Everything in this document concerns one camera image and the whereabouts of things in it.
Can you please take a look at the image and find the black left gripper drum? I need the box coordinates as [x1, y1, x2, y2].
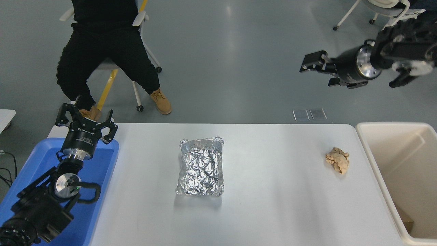
[61, 118, 102, 155]

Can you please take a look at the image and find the black cable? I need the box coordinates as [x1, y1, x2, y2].
[0, 151, 17, 190]

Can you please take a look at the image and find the large pale plastic bin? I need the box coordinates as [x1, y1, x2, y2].
[355, 122, 437, 246]

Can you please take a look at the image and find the brown cardboard piece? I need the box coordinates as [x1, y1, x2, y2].
[393, 203, 414, 233]

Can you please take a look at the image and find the small white side table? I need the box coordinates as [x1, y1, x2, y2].
[0, 109, 16, 133]

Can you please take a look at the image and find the blue plastic tray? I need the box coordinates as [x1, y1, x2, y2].
[0, 138, 120, 246]

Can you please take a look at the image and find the grey white wheeled chair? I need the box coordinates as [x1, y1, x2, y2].
[60, 0, 163, 112]
[333, 0, 425, 31]

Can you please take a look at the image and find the crumpled tan paper ball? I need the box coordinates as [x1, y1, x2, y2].
[325, 147, 350, 175]

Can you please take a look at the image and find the crumpled silver foil tray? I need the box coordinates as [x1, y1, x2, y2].
[175, 137, 225, 196]

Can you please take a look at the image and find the person with white shoes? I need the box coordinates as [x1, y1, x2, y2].
[408, 0, 437, 12]

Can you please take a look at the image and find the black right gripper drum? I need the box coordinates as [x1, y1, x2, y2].
[333, 47, 363, 86]

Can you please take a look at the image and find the person with lanyard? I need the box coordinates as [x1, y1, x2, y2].
[56, 0, 172, 120]

